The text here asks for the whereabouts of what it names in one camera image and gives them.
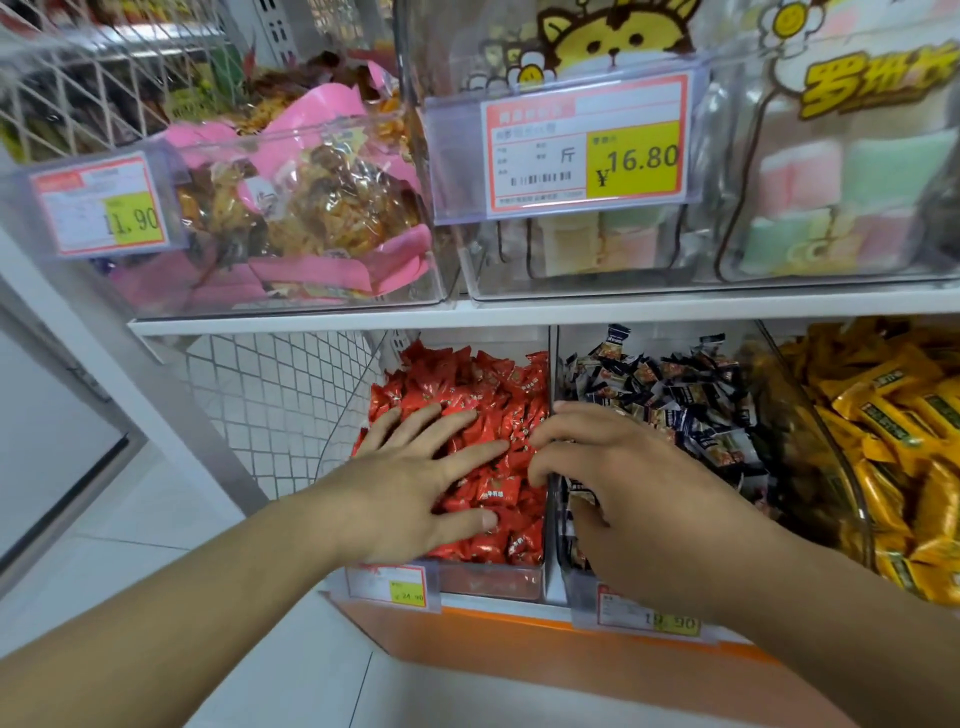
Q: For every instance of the person's left middle finger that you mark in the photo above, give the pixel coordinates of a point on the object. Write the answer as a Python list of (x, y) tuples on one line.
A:
[(424, 427)]

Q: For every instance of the orange shelf base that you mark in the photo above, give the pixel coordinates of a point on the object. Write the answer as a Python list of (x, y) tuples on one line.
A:
[(585, 660)]

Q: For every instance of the person's left hand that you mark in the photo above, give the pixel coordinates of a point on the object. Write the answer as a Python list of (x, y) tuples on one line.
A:
[(390, 495)]

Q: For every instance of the white shelf board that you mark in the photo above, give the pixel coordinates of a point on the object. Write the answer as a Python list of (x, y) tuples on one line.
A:
[(525, 309)]

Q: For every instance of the clear rounded bin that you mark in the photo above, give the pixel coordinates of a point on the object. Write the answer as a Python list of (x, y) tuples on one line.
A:
[(817, 487)]

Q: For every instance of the pile of red candy packets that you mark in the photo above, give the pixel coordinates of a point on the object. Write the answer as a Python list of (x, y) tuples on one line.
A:
[(495, 420)]

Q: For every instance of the person's right forearm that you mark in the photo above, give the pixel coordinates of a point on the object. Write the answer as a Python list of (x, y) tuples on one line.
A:
[(810, 637)]

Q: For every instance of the pile of dark blue candy packets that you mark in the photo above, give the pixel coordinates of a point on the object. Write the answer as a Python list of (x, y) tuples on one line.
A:
[(675, 405)]

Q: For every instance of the large orange-framed price label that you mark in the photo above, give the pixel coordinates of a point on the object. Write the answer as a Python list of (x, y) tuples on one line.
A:
[(585, 146)]

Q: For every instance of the price label on red bin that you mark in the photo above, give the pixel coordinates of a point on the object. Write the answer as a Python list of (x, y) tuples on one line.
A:
[(390, 586)]

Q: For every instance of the person's right hand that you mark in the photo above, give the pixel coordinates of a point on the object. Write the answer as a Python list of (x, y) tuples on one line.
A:
[(637, 517)]

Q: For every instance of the clear bin of pink bags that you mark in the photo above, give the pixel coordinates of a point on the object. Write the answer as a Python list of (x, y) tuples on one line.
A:
[(300, 292)]

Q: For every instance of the clear bin of red candies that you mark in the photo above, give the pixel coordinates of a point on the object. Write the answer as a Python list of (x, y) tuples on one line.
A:
[(487, 581)]

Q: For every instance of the pile of pink snack bags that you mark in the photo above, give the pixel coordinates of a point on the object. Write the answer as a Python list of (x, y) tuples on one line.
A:
[(322, 202)]

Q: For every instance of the pile of yellow candy packets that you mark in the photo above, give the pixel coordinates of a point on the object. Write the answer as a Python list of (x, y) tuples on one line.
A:
[(900, 450)]

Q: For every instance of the person's left thumb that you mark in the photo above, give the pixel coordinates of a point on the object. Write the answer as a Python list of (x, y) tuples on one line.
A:
[(469, 522)]

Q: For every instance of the pile of pastel marshmallow packs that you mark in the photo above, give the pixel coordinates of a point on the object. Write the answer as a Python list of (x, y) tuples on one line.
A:
[(825, 202)]

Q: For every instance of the person's left forearm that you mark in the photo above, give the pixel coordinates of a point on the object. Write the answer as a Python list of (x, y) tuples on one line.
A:
[(172, 622)]

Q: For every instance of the clear bin with cat sticker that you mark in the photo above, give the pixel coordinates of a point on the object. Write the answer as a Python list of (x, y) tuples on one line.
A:
[(570, 262)]

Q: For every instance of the person's right thumb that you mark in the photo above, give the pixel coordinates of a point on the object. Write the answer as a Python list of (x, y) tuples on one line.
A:
[(585, 525)]

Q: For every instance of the white shelf upright post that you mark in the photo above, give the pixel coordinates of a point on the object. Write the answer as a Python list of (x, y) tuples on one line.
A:
[(112, 360)]

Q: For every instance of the clear bin with flower sticker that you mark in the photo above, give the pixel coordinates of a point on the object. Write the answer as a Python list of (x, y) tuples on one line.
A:
[(847, 150)]

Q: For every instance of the clear bin of dark candies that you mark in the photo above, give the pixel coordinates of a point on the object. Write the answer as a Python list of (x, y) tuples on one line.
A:
[(570, 585)]

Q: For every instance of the price label on dark bin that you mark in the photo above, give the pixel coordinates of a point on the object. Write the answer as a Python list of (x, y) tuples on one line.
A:
[(649, 616)]

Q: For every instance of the small price label with yellow patch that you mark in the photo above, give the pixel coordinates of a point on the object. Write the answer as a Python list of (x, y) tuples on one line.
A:
[(101, 204)]

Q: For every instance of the clear label holder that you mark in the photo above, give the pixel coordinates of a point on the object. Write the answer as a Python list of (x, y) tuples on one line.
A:
[(442, 165)]

